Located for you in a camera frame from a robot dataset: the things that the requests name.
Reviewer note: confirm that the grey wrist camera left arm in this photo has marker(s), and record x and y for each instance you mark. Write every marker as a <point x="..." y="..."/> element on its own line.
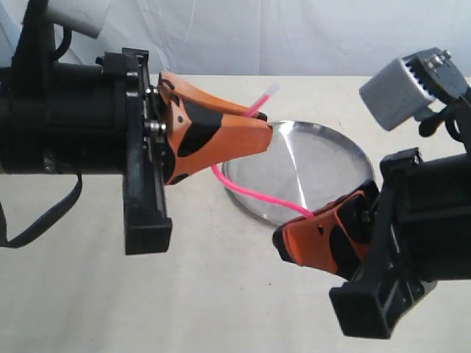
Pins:
<point x="86" y="17"/>

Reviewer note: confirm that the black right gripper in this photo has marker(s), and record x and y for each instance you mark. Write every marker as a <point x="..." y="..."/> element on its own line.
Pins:
<point x="421" y="236"/>

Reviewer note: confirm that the white backdrop cloth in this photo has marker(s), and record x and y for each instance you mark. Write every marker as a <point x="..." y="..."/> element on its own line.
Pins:
<point x="330" y="38"/>

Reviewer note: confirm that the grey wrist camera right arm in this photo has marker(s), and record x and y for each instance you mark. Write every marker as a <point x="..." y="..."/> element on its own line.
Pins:
<point x="426" y="86"/>

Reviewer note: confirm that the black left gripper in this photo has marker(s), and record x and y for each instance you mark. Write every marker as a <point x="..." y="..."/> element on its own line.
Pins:
<point x="103" y="119"/>

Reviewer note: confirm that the pink plastic straw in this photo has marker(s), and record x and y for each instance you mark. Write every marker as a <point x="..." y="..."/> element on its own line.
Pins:
<point x="254" y="108"/>

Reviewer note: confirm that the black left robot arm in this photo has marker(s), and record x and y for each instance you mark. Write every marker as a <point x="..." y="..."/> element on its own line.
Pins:
<point x="40" y="44"/>

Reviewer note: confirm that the round stainless steel plate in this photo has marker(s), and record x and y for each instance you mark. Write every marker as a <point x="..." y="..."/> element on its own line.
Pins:
<point x="306" y="163"/>

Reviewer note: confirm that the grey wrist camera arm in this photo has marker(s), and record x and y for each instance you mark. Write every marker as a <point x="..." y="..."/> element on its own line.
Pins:
<point x="86" y="17"/>
<point x="426" y="86"/>

